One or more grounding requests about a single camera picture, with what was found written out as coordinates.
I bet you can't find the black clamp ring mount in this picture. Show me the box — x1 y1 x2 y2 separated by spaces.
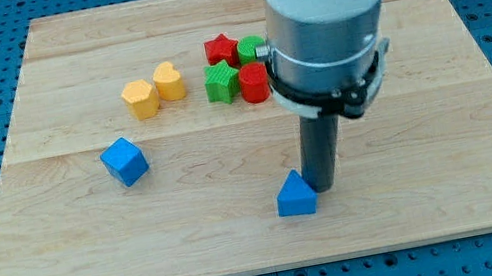
266 37 390 119

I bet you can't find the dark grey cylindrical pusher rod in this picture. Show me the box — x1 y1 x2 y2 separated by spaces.
299 115 338 193

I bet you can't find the blue triangle block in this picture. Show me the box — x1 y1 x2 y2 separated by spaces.
276 169 318 217

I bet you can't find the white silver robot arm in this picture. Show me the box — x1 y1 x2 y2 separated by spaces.
255 0 389 193

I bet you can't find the blue cube block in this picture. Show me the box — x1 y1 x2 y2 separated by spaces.
100 137 150 187

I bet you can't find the red cylinder block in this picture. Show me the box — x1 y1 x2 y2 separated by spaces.
238 62 271 104

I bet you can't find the green star block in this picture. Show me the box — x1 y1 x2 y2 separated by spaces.
204 60 241 104

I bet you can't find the green cylinder block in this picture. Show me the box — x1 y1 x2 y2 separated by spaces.
236 35 266 66

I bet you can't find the red star block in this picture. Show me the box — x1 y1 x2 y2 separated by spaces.
203 33 240 67

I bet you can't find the yellow heart block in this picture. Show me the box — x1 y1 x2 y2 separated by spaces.
152 61 187 101

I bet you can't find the light wooden board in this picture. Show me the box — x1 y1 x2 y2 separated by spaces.
0 0 492 276

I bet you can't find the yellow hexagon block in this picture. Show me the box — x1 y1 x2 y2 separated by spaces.
121 79 160 120

